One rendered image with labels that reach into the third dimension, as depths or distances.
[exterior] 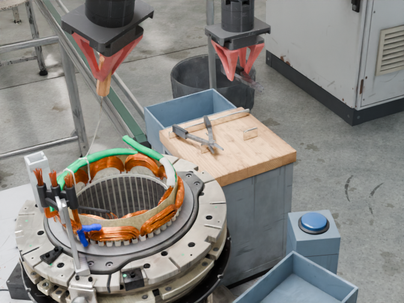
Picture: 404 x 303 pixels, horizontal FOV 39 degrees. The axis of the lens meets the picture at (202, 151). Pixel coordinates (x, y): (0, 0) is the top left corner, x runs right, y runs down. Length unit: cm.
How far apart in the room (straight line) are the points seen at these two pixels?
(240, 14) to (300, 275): 44
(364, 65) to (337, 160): 53
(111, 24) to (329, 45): 266
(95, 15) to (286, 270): 44
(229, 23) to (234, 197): 31
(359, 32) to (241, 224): 208
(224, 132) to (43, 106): 266
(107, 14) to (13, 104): 313
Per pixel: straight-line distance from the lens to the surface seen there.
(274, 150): 105
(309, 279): 85
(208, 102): 128
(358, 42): 306
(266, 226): 112
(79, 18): 69
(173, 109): 125
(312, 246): 92
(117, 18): 67
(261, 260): 117
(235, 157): 103
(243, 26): 99
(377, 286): 232
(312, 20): 338
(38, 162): 86
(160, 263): 78
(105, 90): 77
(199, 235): 82
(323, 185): 278
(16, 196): 152
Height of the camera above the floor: 163
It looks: 33 degrees down
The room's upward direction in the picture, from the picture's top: 3 degrees counter-clockwise
